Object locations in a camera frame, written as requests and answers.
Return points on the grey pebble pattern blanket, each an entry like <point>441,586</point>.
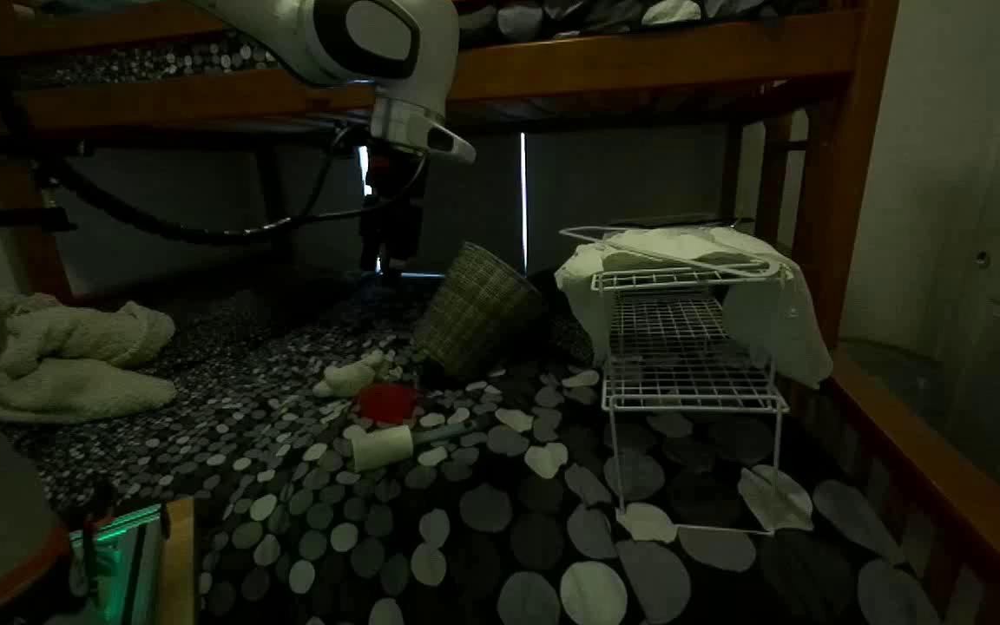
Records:
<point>504,510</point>

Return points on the green lit box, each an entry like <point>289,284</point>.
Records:
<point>121,568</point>

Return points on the wooden bunk bed frame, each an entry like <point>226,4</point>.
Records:
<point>829,61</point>

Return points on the woven wicker basket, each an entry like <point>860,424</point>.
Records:
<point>478,312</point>

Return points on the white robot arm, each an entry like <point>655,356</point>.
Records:
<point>408,58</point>

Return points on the white cloth on rack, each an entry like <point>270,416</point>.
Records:
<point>764,311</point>

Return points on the white wire shoe rack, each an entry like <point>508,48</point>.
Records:
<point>672,356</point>

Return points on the upper bunk pebble bedding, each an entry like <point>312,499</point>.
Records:
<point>490,23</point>

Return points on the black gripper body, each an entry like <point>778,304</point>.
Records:
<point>393,206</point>

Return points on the white plush teddy bear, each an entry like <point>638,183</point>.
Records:
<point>381,399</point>

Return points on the white crumpled towel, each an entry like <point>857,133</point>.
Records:
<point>74,362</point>

